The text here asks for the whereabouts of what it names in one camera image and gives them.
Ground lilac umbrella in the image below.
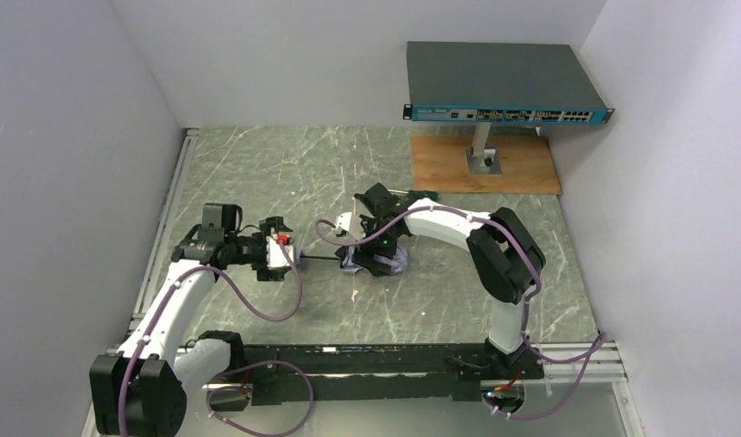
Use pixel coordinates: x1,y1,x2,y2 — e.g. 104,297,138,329
296,246,409,277

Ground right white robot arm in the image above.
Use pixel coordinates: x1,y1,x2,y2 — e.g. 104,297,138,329
337,183,546,367

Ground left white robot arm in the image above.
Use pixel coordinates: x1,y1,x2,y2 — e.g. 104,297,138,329
89,203,298,436

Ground wooden base board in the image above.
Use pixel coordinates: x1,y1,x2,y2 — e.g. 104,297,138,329
410,135,562,195

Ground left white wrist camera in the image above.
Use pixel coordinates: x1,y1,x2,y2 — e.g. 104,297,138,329
266,234,299,270

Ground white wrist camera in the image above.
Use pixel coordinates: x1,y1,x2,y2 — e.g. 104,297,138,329
334,211,355,237
266,234,299,270

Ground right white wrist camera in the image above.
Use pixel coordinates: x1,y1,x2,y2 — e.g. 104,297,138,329
334,211,355,237

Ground metal stand post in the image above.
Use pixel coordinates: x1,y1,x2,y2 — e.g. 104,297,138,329
466,122,502,175

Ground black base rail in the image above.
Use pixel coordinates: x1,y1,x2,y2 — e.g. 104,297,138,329
213,342,544,406

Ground teal network switch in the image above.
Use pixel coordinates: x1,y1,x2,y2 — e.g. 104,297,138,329
402,41,614,126

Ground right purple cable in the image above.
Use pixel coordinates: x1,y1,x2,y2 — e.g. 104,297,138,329
314,205,608,422

